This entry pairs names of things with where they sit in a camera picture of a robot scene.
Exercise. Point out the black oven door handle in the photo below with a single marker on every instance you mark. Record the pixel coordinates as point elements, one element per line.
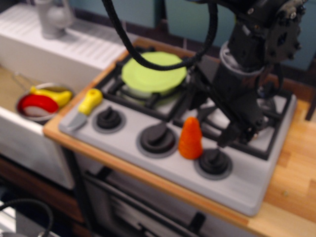
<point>132,208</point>

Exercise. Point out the right black burner grate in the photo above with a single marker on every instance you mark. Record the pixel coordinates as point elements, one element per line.
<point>278,106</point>

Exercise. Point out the red toy fruit slice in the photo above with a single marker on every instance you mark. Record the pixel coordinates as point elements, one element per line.
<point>37,106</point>

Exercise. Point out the white toy sink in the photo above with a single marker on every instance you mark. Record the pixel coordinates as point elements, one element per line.
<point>73,60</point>

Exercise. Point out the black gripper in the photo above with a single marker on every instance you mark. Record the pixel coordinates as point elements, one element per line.
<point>233,94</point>

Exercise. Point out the black stove knob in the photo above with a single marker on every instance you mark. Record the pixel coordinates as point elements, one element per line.
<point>213,164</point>
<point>109,121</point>
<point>157,141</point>

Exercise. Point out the yellow toy banana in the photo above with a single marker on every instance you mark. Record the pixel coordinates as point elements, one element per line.
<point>61,98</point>

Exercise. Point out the grey toy stove top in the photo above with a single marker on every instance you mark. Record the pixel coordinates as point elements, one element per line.
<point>243,190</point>

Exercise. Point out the grey toy faucet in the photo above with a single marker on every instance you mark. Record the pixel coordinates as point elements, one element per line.
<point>54,19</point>

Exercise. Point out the orange toy carrot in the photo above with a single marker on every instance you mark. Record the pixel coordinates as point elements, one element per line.
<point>190,144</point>

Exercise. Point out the metal strainer pot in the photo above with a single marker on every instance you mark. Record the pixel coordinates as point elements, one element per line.
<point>37,118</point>

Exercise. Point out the yellow handled toy knife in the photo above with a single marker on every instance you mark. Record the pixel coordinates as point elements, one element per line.
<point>92,99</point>

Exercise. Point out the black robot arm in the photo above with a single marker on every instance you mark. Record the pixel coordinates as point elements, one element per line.
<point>265,34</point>

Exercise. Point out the left black burner grate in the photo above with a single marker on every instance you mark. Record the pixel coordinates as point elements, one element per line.
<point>163,106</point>

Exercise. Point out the left black stove knob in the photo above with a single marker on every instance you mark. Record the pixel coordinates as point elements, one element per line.
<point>109,121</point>

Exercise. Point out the right black stove knob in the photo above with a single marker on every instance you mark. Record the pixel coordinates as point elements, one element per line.
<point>213,164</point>

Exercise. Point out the black burner grate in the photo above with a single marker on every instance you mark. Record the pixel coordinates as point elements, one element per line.
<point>163,106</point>
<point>278,106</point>

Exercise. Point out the green plate lid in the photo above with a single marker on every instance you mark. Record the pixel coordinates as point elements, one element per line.
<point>138,77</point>

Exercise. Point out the middle black stove knob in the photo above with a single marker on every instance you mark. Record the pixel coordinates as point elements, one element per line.
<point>157,141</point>

